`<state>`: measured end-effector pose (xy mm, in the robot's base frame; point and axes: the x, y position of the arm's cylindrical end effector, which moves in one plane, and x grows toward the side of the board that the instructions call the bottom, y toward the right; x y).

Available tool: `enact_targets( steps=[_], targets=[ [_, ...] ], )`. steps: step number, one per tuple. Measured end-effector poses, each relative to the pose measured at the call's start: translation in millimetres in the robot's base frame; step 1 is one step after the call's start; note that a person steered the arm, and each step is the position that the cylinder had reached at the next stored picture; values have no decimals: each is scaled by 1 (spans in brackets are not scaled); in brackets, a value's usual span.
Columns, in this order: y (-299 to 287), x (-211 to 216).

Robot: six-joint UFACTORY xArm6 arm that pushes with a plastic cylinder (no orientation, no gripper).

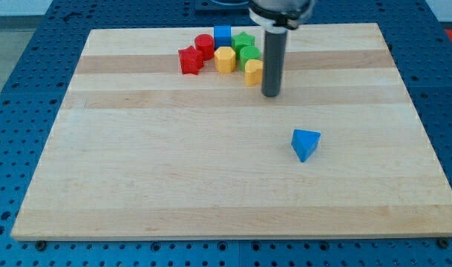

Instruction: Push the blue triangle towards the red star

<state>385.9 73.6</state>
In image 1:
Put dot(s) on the yellow hexagon block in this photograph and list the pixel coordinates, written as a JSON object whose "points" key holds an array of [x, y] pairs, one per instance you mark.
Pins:
{"points": [[225, 60]]}

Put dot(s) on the green star block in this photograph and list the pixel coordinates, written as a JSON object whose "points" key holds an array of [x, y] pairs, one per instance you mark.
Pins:
{"points": [[240, 41]]}

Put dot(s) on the red star block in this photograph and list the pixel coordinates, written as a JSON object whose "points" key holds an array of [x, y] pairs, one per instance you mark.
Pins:
{"points": [[191, 60]]}

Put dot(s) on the wooden board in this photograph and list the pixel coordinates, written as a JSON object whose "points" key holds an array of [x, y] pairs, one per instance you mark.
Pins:
{"points": [[140, 151]]}

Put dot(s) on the blue triangle block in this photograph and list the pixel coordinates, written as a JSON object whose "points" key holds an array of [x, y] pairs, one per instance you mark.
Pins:
{"points": [[304, 143]]}

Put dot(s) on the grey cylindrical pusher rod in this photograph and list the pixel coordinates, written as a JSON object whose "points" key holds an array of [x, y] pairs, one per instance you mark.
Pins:
{"points": [[274, 47]]}

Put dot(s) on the green cylinder block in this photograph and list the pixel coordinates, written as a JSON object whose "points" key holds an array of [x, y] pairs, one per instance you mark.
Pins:
{"points": [[246, 53]]}

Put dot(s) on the blue cube block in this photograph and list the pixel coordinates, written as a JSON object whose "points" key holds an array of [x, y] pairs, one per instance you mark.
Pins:
{"points": [[222, 36]]}

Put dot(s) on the red cylinder block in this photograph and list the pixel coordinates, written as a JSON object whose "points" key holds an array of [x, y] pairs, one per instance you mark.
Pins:
{"points": [[205, 44]]}

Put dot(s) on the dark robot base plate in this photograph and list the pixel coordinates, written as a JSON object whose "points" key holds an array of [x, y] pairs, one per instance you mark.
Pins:
{"points": [[221, 7]]}

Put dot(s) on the yellow heart block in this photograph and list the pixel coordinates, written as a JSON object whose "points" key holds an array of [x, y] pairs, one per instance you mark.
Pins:
{"points": [[253, 70]]}

